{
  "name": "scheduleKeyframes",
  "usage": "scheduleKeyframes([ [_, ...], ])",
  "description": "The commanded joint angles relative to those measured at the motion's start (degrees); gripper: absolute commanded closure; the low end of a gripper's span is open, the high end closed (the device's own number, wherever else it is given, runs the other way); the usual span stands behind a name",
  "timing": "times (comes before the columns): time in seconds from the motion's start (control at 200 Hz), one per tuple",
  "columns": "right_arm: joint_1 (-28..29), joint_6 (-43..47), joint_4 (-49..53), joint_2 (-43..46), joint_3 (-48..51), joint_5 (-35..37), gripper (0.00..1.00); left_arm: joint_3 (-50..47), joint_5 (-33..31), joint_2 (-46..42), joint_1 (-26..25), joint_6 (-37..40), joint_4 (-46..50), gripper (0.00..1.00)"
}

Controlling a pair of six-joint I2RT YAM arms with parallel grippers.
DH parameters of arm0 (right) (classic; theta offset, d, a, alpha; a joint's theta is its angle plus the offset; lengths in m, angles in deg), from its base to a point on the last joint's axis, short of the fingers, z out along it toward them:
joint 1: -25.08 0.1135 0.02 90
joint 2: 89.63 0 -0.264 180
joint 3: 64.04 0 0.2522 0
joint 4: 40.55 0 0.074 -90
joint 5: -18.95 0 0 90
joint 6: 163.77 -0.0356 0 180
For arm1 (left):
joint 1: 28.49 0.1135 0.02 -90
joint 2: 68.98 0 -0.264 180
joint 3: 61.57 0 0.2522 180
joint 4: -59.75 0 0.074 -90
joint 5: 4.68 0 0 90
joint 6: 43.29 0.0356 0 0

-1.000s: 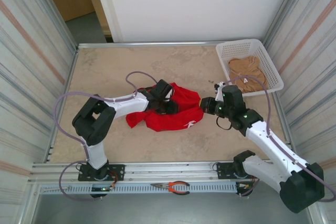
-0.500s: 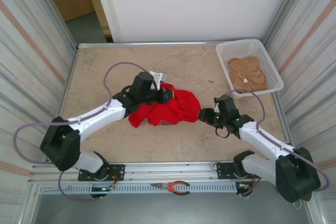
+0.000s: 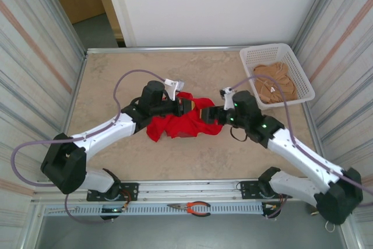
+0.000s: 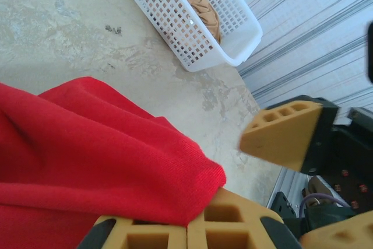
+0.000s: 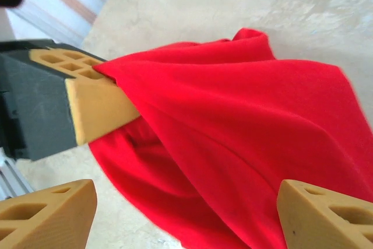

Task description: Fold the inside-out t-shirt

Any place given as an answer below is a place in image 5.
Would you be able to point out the right gripper tan right finger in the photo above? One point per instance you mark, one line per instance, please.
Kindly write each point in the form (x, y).
(320, 225)

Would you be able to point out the right gripper tan left finger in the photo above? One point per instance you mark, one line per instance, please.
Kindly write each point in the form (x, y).
(58, 217)

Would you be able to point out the wide aluminium mounting rail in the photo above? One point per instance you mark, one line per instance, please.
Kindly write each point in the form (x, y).
(11, 173)

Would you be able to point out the tan finger of the left gripper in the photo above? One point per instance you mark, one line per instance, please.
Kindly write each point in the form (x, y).
(59, 51)
(99, 109)

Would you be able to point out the red t-shirt with bear print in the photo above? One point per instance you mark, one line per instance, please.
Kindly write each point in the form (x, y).
(218, 115)

